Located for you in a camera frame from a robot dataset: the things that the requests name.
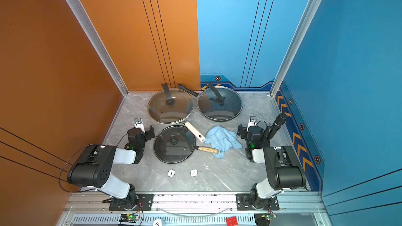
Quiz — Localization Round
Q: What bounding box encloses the light blue microfibre cloth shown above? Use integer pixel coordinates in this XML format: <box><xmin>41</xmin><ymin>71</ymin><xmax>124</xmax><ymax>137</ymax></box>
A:
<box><xmin>205</xmin><ymin>126</ymin><xmax>242</xmax><ymax>159</ymax></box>

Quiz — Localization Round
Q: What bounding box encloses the large glass pot lid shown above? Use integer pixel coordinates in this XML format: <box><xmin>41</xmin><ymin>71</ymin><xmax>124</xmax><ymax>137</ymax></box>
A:
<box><xmin>148</xmin><ymin>84</ymin><xmax>194</xmax><ymax>124</ymax></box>

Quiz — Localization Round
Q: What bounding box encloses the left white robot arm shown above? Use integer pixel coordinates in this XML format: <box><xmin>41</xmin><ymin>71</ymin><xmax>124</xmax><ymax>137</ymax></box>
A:
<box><xmin>67</xmin><ymin>126</ymin><xmax>155</xmax><ymax>211</ymax></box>

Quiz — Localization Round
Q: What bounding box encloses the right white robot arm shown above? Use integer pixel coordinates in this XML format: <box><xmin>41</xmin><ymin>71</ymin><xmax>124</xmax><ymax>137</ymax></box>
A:
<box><xmin>236</xmin><ymin>113</ymin><xmax>307</xmax><ymax>210</ymax></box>

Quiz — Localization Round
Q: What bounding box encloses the glass lid on small pan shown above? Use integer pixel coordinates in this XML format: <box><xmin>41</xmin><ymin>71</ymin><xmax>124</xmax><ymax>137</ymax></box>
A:
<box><xmin>153</xmin><ymin>125</ymin><xmax>196</xmax><ymax>164</ymax></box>

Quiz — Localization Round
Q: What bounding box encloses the white round marker five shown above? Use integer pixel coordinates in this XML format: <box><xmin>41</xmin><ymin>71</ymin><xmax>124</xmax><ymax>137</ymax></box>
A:
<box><xmin>167</xmin><ymin>169</ymin><xmax>175</xmax><ymax>177</ymax></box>

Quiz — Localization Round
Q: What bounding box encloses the white round marker one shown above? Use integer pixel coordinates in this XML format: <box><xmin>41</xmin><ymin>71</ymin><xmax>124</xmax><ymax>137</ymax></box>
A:
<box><xmin>191</xmin><ymin>169</ymin><xmax>198</xmax><ymax>177</ymax></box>

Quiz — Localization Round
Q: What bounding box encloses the green circuit board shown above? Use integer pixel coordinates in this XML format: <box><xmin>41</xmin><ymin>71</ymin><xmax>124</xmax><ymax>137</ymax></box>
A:
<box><xmin>119</xmin><ymin>213</ymin><xmax>141</xmax><ymax>226</ymax></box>

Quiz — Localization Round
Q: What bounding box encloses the white round numbered tag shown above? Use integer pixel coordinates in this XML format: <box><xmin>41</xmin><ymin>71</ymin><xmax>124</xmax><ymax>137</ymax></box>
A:
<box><xmin>152</xmin><ymin>218</ymin><xmax>164</xmax><ymax>226</ymax></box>

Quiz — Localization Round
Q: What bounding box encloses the red perforated block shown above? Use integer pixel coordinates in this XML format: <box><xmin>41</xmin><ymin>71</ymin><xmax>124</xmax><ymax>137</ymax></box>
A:
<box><xmin>226</xmin><ymin>216</ymin><xmax>239</xmax><ymax>226</ymax></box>

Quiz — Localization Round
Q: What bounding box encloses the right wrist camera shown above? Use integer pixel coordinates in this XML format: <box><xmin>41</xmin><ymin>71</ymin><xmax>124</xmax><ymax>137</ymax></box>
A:
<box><xmin>247</xmin><ymin>116</ymin><xmax>258</xmax><ymax>131</ymax></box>

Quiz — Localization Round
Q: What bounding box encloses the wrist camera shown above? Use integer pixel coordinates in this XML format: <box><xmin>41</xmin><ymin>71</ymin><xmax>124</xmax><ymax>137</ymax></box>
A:
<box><xmin>135</xmin><ymin>118</ymin><xmax>145</xmax><ymax>132</ymax></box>
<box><xmin>247</xmin><ymin>116</ymin><xmax>258</xmax><ymax>131</ymax></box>

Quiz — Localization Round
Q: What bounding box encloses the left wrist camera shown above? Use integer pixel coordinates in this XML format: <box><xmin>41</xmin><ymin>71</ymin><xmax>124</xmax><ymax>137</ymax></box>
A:
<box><xmin>135</xmin><ymin>118</ymin><xmax>145</xmax><ymax>132</ymax></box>

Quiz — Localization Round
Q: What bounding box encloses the small pan wooden handle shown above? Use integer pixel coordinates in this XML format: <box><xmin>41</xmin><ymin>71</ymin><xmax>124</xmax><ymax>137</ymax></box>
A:
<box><xmin>153</xmin><ymin>125</ymin><xmax>221</xmax><ymax>165</ymax></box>

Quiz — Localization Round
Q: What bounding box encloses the brown wok cream handle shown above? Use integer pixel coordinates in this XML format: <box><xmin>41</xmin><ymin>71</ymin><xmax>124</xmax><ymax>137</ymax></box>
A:
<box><xmin>150</xmin><ymin>117</ymin><xmax>206</xmax><ymax>143</ymax></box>

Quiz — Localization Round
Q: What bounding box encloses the black wok black handle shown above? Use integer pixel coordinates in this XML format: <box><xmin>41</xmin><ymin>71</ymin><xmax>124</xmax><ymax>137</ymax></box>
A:
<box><xmin>177</xmin><ymin>83</ymin><xmax>244</xmax><ymax>123</ymax></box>

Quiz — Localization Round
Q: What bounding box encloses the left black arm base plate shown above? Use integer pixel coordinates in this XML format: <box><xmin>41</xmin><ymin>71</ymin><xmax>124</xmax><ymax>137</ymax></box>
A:
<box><xmin>109</xmin><ymin>194</ymin><xmax>154</xmax><ymax>212</ymax></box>

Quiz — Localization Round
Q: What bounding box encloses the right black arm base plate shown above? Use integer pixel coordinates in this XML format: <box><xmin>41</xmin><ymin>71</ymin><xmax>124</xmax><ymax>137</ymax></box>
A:
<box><xmin>236</xmin><ymin>193</ymin><xmax>280</xmax><ymax>211</ymax></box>

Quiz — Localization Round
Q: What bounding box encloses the small board with wires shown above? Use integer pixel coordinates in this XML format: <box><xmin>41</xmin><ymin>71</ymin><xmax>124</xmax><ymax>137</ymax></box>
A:
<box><xmin>261</xmin><ymin>212</ymin><xmax>277</xmax><ymax>222</ymax></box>

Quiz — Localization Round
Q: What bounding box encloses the aluminium front rail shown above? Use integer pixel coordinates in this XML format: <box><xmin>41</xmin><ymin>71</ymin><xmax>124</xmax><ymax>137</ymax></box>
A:
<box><xmin>62</xmin><ymin>190</ymin><xmax>326</xmax><ymax>214</ymax></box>

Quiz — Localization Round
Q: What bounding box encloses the left aluminium corner post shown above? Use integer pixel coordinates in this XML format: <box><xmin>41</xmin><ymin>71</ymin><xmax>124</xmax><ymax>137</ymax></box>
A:
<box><xmin>66</xmin><ymin>0</ymin><xmax>129</xmax><ymax>97</ymax></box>

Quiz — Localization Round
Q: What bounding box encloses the aluminium corner post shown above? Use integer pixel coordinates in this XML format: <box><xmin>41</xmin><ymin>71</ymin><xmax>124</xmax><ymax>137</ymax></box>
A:
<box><xmin>66</xmin><ymin>0</ymin><xmax>129</xmax><ymax>97</ymax></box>
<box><xmin>270</xmin><ymin>0</ymin><xmax>322</xmax><ymax>97</ymax></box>

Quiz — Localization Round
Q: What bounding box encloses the right aluminium corner post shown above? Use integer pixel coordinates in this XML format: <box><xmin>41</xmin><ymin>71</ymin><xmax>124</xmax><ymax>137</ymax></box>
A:
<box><xmin>270</xmin><ymin>0</ymin><xmax>322</xmax><ymax>97</ymax></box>

